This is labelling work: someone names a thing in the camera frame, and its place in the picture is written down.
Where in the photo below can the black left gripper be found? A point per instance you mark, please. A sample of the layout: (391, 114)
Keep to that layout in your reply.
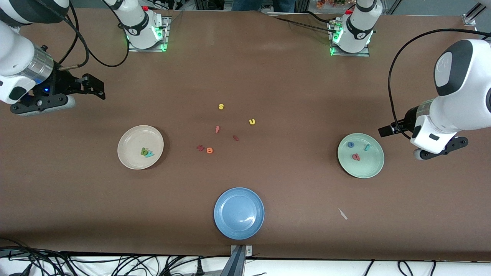
(409, 117)

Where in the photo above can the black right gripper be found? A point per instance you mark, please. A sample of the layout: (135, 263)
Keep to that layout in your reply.
(61, 82)

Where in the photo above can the pink letter b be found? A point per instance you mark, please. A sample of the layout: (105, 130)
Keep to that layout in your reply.
(352, 156)

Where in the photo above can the green letter g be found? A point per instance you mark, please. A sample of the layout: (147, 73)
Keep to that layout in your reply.
(142, 150)

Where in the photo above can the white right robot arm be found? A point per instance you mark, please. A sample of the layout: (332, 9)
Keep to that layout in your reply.
(15, 57)

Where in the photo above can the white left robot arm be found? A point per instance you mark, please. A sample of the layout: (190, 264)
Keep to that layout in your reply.
(468, 103)

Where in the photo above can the green round plate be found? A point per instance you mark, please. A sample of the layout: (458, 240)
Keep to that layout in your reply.
(364, 168)

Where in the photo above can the beige round plate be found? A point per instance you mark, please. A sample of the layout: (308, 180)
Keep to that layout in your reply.
(132, 140)

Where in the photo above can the white paper scrap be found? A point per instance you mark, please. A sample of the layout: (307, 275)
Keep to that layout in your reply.
(342, 214)

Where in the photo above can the orange artificial flowers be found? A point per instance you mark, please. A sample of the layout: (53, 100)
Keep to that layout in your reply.
(330, 4)

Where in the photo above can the brown paper table cover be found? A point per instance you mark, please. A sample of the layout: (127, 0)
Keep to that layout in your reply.
(245, 69)

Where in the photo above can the blue round plate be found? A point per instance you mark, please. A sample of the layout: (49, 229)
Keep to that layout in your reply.
(238, 213)

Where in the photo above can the black power plug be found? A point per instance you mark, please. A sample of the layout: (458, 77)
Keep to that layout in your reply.
(199, 267)

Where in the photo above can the aluminium frame profile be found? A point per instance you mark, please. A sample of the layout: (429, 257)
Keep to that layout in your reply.
(473, 15)

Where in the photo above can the grey aluminium pole with bracket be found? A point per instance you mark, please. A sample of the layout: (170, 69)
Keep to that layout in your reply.
(238, 264)

